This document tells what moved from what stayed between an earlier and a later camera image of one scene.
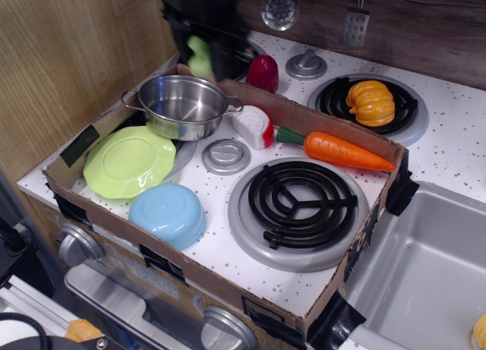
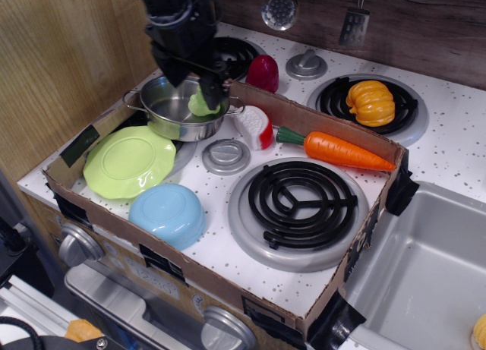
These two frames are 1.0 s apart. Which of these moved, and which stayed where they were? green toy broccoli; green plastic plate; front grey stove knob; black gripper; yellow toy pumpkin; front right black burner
Moved: black gripper; green toy broccoli
Stayed: front right black burner; yellow toy pumpkin; green plastic plate; front grey stove knob
